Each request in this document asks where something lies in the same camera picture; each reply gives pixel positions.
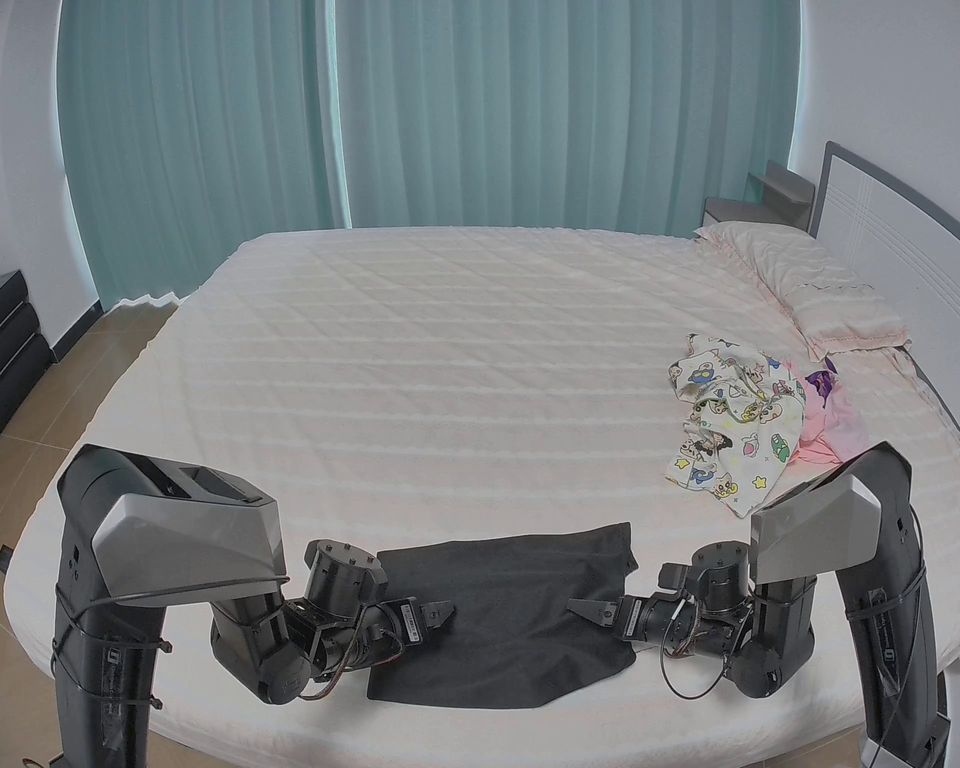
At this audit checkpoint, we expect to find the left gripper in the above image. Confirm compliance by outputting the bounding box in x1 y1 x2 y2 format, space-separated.
363 594 430 652

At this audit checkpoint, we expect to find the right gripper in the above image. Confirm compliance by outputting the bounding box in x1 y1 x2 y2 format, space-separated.
611 592 680 646

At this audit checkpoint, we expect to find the black T-shirt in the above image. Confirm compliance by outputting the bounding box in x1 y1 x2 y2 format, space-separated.
365 521 640 710

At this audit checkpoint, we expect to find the bed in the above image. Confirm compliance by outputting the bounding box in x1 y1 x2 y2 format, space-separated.
3 141 960 759

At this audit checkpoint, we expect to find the white printed pyjama top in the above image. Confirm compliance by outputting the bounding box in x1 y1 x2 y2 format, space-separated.
661 332 810 519

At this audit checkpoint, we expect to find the pink garment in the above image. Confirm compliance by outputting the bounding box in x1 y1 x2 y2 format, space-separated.
791 371 871 466

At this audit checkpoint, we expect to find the purple garment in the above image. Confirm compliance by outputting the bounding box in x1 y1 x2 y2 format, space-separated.
806 356 837 410

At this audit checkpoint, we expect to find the grey bedside table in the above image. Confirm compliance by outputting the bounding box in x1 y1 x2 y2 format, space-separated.
703 159 817 235

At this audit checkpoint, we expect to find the black chest of drawers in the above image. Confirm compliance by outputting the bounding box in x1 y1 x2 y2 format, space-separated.
0 270 54 429

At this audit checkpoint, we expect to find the blue-green curtain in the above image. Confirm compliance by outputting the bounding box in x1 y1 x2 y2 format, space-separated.
333 0 804 235
56 0 352 309

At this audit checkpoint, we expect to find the black cable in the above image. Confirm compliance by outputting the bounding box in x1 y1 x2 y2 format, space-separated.
52 573 292 654

